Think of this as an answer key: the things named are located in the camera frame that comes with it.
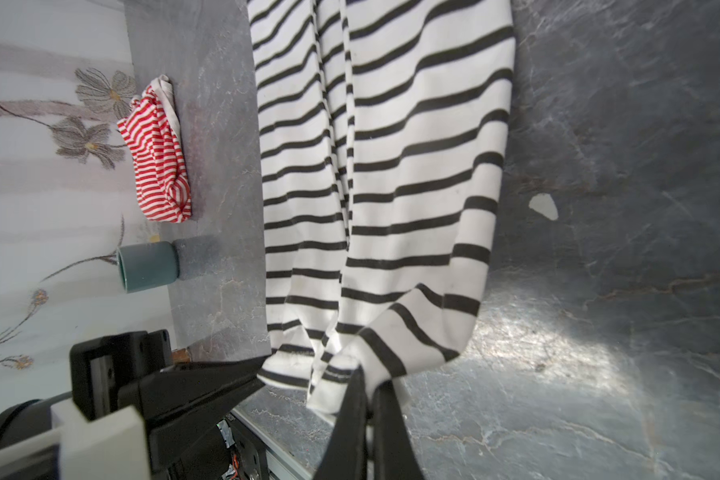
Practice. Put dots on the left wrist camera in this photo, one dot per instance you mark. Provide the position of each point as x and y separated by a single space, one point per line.
112 447

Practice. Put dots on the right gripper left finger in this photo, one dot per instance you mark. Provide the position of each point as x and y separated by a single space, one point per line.
346 455

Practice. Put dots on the red white striped tank top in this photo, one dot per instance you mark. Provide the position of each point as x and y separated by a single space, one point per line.
152 134

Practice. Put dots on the black white striped tank top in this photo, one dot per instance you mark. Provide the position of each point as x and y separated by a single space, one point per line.
383 129

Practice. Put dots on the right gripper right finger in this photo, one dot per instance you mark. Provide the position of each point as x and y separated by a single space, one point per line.
393 456

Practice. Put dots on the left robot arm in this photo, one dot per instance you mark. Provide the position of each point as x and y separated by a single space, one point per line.
207 459

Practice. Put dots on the teal ceramic cup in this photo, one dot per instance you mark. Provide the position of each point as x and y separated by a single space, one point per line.
146 266

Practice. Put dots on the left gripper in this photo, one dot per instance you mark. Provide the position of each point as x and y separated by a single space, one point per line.
179 404

